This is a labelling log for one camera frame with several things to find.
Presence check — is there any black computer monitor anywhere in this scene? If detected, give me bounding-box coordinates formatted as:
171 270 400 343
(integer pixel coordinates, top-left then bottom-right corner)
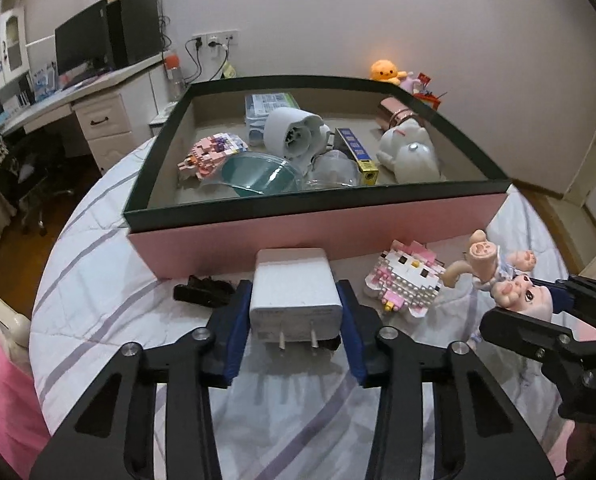
55 0 109 76

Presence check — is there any white plug diffuser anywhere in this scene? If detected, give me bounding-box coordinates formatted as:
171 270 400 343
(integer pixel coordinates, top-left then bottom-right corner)
263 107 330 174

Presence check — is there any white glass door cabinet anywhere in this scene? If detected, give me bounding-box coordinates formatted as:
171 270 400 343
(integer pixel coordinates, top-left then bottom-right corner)
0 6 30 90

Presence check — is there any black hair clip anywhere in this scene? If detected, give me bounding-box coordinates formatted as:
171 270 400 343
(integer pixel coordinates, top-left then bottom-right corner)
173 275 236 309

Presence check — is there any orange octopus plush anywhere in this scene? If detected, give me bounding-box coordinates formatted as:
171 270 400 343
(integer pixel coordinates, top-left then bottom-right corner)
369 60 409 86

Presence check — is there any orange cap bottle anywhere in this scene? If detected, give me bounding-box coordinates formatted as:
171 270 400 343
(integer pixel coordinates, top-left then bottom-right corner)
163 50 185 101

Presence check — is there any teal clear oval case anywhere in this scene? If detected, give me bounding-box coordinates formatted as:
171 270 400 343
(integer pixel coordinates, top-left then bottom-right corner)
219 152 303 197

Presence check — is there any red toy storage bin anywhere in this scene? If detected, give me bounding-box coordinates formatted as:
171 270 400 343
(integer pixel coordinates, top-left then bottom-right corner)
413 81 442 110

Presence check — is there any hello kitty brick figure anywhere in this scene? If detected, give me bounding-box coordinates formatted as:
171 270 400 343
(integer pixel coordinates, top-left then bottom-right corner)
364 240 444 323

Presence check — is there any clear box green label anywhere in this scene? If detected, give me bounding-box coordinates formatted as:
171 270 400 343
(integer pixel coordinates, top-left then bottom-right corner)
245 92 299 146

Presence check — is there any yellow blue snack bag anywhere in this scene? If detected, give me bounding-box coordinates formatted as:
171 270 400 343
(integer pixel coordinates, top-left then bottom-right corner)
221 61 237 79

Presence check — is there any pink pig doll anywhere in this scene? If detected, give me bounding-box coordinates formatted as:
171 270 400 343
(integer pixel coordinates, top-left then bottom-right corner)
440 230 553 322

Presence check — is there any white wall power strip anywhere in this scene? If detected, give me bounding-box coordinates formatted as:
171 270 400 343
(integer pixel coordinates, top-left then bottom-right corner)
191 29 239 48

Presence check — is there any white computer desk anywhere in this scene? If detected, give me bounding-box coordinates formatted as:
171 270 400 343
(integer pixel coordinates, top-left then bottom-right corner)
2 54 169 174

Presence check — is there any black office chair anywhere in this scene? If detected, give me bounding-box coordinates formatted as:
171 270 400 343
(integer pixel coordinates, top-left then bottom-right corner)
0 128 75 236

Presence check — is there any pink black storage box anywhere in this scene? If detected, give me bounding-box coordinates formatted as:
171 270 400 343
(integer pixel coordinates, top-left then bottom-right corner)
124 76 510 278

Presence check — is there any blue yellow slim box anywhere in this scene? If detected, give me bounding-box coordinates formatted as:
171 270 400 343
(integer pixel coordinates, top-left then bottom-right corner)
334 128 379 186

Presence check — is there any white side cabinet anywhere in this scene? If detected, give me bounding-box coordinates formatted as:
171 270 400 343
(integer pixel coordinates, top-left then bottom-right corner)
149 102 177 136

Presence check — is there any person right hand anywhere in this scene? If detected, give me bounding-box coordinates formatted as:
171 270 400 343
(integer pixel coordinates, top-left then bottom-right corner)
564 422 596 480

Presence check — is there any pink brick block toy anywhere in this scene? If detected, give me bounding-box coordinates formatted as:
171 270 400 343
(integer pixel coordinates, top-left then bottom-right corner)
177 132 249 180

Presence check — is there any black computer tower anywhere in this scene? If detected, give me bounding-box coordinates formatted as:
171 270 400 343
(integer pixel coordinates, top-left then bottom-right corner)
104 0 162 70

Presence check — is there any rose gold cylinder jar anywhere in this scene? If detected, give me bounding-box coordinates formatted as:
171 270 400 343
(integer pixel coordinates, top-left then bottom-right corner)
376 96 423 131

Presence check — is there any pink blanket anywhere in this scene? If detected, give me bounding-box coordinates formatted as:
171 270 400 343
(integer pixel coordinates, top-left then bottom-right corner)
0 339 49 479

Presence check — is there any white charger adapter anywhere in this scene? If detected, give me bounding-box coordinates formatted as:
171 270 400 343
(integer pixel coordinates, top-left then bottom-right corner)
249 248 342 351

